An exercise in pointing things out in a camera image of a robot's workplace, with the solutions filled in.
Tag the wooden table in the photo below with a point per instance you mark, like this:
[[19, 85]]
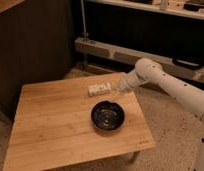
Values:
[[53, 128]]

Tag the grey metal beam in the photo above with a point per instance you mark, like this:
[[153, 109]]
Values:
[[130, 56]]

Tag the black handle on beam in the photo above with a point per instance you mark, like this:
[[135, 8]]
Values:
[[186, 64]]

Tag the black ceramic bowl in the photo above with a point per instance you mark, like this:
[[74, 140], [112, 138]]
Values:
[[107, 116]]

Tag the metal vertical pole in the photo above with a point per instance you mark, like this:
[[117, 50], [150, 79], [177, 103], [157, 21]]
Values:
[[85, 33]]

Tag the white plastic bottle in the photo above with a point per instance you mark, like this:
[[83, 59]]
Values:
[[99, 89]]

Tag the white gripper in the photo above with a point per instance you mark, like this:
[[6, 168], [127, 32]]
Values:
[[127, 83]]

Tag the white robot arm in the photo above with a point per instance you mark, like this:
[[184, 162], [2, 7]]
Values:
[[189, 96]]

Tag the upper wooden shelf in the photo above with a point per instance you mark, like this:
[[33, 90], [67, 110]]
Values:
[[172, 7]]

